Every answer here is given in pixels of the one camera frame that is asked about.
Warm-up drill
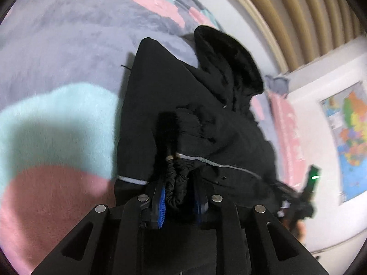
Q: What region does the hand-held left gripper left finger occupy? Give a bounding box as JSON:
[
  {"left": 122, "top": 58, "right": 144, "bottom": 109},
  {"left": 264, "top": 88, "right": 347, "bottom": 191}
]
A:
[{"left": 30, "top": 178, "right": 168, "bottom": 275}]

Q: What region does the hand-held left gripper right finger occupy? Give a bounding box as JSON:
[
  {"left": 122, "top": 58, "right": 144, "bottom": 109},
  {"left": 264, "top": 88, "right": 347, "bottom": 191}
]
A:
[{"left": 192, "top": 172, "right": 330, "bottom": 275}]

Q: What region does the black jacket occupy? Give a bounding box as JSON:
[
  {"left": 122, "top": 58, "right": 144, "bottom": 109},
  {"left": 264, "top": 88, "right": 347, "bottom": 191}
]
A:
[{"left": 114, "top": 25, "right": 291, "bottom": 230}]

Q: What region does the pink grey pillow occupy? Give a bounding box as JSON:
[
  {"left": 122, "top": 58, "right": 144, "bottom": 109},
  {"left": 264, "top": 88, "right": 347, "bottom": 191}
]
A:
[{"left": 252, "top": 74, "right": 307, "bottom": 184}]

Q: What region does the grey pink floral blanket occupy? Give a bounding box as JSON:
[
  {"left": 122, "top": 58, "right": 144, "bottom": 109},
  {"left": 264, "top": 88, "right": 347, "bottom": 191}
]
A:
[{"left": 0, "top": 0, "right": 230, "bottom": 275}]

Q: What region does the wooden slatted headboard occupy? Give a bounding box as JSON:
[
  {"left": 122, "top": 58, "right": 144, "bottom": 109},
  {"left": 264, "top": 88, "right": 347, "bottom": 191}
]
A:
[{"left": 215, "top": 0, "right": 365, "bottom": 73}]

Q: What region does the colourful wall map poster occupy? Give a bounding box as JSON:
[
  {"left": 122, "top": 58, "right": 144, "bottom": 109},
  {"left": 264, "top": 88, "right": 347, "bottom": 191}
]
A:
[{"left": 319, "top": 81, "right": 367, "bottom": 206}]

